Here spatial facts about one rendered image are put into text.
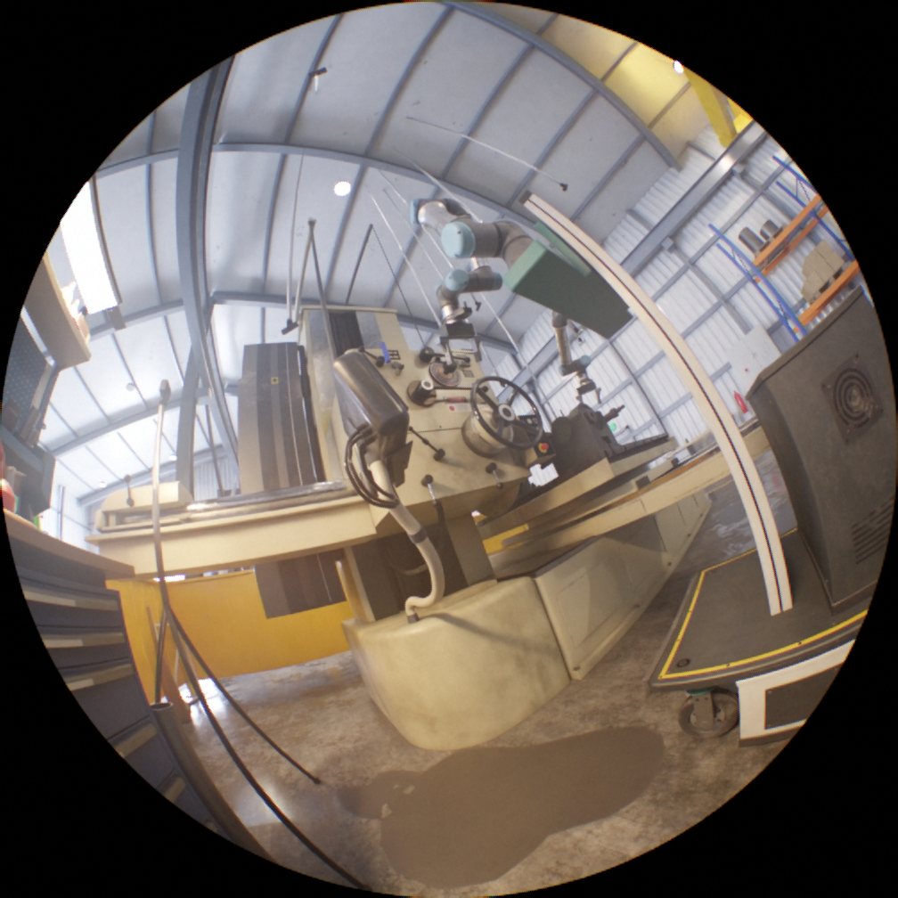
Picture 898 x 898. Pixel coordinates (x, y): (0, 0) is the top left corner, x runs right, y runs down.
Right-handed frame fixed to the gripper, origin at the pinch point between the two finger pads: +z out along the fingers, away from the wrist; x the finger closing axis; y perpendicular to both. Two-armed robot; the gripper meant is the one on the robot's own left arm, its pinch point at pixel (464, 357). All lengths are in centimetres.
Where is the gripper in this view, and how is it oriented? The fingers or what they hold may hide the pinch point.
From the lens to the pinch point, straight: 113.4
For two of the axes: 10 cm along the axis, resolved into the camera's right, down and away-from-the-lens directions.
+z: 2.5, 9.7, 0.7
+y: -5.4, 0.8, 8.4
